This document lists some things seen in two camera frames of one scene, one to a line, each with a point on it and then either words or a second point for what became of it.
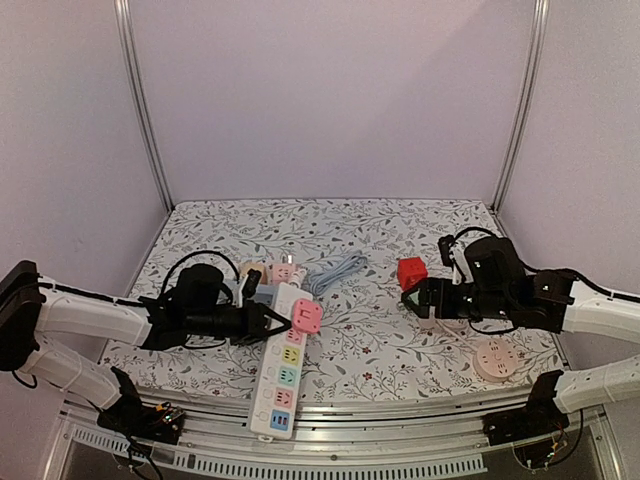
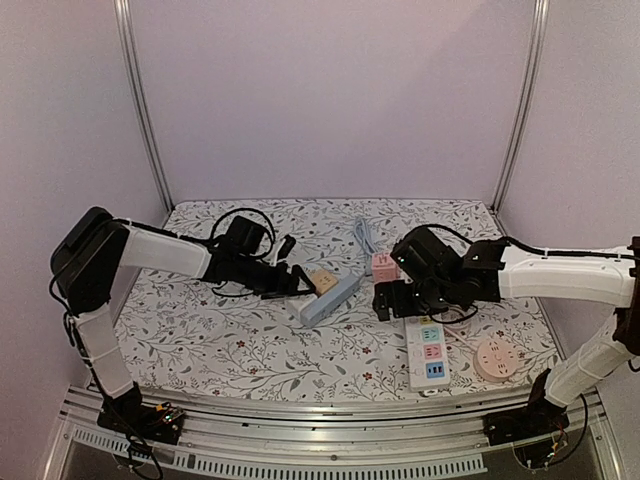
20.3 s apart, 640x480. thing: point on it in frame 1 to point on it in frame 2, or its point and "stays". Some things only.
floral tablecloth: x=351 y=252 stays
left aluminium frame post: x=123 y=18 stays
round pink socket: x=494 y=360 stays
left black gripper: x=254 y=323 to x=281 y=289
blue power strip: x=264 y=293 to x=318 y=309
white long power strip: x=274 y=397 to x=427 y=355
